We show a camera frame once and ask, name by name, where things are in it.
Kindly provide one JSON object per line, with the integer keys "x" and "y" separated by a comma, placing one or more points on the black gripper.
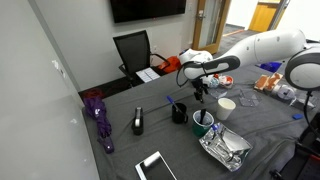
{"x": 200, "y": 85}

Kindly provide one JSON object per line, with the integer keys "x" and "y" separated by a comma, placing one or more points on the white paper cup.
{"x": 226, "y": 109}

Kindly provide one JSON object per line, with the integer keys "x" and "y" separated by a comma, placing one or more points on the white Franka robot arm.
{"x": 273, "y": 46}

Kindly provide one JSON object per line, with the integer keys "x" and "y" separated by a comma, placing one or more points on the black marker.
{"x": 202, "y": 115}

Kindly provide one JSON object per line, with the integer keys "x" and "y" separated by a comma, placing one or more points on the teal round item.
{"x": 214, "y": 82}

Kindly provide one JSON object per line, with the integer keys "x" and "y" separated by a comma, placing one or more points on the blue pen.
{"x": 171, "y": 101}

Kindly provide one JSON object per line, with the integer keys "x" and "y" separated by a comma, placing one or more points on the black mug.
{"x": 179, "y": 116}

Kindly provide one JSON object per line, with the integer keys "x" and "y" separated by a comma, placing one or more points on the red and white item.
{"x": 226, "y": 81}

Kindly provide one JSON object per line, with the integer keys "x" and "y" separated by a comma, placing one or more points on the green mug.
{"x": 200, "y": 128}

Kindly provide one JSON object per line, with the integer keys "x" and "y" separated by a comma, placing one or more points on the blue capped marker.
{"x": 214, "y": 128}

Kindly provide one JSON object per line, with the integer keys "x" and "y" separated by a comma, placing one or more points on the white paper sheet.
{"x": 147, "y": 74}

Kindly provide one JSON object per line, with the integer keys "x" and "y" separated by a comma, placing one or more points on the gray tablecloth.
{"x": 166, "y": 143}

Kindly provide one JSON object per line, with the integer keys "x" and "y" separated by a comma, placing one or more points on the silver foil bag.
{"x": 230, "y": 150}

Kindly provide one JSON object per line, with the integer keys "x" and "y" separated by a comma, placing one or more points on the orange snack bag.
{"x": 261, "y": 82}
{"x": 275, "y": 81}

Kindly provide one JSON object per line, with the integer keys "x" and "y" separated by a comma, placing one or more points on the black tape dispenser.
{"x": 137, "y": 121}

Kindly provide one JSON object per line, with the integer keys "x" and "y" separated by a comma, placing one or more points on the wooden framed door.
{"x": 213, "y": 26}

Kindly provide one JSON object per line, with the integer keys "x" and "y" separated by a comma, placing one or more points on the blue bin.
{"x": 270, "y": 66}

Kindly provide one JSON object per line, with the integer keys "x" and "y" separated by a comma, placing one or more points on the black mesh office chair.
{"x": 133, "y": 51}

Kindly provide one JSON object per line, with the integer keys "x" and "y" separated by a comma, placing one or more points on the white framed tablet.
{"x": 155, "y": 168}

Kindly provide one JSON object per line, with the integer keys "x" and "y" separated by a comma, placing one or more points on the white tape roll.
{"x": 286, "y": 92}

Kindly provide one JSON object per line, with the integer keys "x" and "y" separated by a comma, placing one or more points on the small blue object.
{"x": 297, "y": 116}

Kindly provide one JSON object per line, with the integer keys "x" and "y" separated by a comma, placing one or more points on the yellow door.
{"x": 261, "y": 16}

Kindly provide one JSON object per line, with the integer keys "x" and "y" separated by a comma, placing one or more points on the purple folded umbrella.
{"x": 100, "y": 116}

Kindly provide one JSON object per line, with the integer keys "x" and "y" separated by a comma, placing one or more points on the pale rectangular box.
{"x": 301, "y": 104}

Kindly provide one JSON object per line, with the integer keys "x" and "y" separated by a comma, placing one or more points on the dark red bundle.
{"x": 93, "y": 93}

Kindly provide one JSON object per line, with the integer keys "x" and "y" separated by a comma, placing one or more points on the gray metal pole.
{"x": 278, "y": 13}

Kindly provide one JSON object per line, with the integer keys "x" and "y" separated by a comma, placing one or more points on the black wall television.
{"x": 146, "y": 9}

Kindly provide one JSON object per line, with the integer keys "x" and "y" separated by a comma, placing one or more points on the white wall fitting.
{"x": 57, "y": 66}

